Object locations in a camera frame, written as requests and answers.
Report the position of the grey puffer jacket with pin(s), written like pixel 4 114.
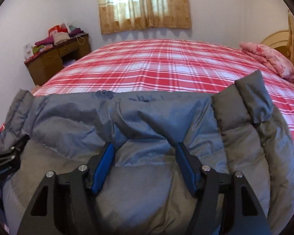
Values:
pixel 237 129

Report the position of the pink floral pillow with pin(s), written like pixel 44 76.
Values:
pixel 270 58

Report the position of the brown wooden desk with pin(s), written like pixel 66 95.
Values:
pixel 44 65

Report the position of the beige patterned window curtain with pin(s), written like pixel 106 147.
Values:
pixel 127 15

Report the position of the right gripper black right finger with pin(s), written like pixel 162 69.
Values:
pixel 241 211

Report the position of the cream wooden headboard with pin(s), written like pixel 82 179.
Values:
pixel 283 40

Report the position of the red plaid bed cover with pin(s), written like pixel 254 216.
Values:
pixel 168 65

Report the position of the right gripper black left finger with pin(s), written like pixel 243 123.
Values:
pixel 64 203

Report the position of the clothes pile on desk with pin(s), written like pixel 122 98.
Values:
pixel 56 35

